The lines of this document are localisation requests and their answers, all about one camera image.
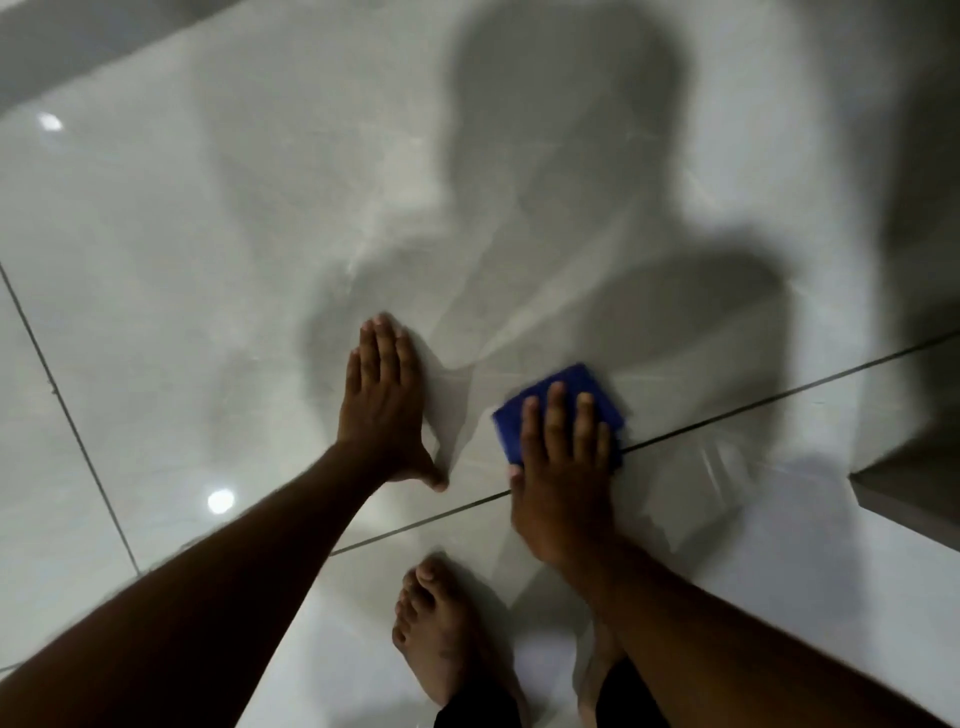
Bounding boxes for person's right hand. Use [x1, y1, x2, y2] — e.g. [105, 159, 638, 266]
[507, 381, 625, 573]

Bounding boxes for person's left hand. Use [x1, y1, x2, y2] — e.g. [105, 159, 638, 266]
[336, 314, 450, 493]

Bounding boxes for blue cleaning cloth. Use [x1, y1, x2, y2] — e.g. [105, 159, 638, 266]
[492, 363, 628, 475]

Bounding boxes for person's left forearm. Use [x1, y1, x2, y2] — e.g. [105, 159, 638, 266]
[0, 438, 391, 728]

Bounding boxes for person's right forearm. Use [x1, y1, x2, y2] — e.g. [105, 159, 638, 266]
[556, 536, 955, 728]

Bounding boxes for person's left foot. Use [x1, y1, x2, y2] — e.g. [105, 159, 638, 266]
[391, 554, 528, 723]

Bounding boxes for black trousers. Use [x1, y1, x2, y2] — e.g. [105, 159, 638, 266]
[433, 651, 670, 728]

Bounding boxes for grey cabinet corner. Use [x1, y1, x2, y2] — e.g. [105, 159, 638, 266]
[849, 429, 960, 531]

